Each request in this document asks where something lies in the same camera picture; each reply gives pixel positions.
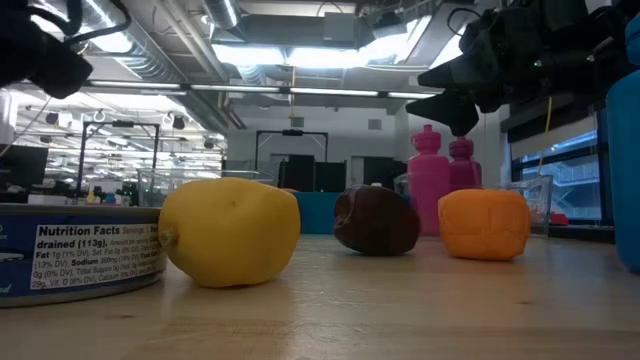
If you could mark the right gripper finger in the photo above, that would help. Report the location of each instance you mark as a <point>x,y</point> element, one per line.
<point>455,110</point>
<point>460,75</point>

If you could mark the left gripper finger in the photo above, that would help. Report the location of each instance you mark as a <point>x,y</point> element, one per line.
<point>62,75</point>

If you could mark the purple squeeze bottle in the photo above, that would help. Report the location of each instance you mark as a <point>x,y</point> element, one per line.
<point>462,165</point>

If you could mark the pink squeeze bottle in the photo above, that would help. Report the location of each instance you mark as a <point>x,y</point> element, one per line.
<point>429,190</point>

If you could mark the blue squeeze bottle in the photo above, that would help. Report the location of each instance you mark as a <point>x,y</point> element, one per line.
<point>627,175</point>

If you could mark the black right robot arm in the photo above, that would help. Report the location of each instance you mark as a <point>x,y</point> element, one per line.
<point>605,30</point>

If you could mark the black monitor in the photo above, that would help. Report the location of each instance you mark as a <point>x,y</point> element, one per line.
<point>312,175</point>
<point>385,172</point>

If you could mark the squat orange toy pepper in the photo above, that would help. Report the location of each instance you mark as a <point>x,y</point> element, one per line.
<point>485,225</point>

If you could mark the clear plastic bin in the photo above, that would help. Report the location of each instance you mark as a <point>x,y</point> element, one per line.
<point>165,185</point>
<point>540,200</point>

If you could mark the grey ceiling unit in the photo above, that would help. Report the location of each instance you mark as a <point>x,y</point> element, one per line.
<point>345,27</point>

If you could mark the dark purple toy plum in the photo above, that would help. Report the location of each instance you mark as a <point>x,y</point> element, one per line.
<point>377,222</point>

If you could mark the teal plastic bin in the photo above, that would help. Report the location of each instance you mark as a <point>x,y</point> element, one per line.
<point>316,212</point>

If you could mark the long ceiling light bar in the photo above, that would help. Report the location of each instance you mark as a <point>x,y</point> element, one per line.
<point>240,88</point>

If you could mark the blue-label tin can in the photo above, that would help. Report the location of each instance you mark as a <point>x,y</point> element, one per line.
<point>75,255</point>

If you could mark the yellow toy lemon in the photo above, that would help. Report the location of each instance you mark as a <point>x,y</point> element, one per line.
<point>230,235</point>

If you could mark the black rig frame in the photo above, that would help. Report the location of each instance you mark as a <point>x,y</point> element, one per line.
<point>291,132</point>
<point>122,123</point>

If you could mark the silver ventilation duct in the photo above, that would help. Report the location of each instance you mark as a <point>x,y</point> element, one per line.
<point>222,12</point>

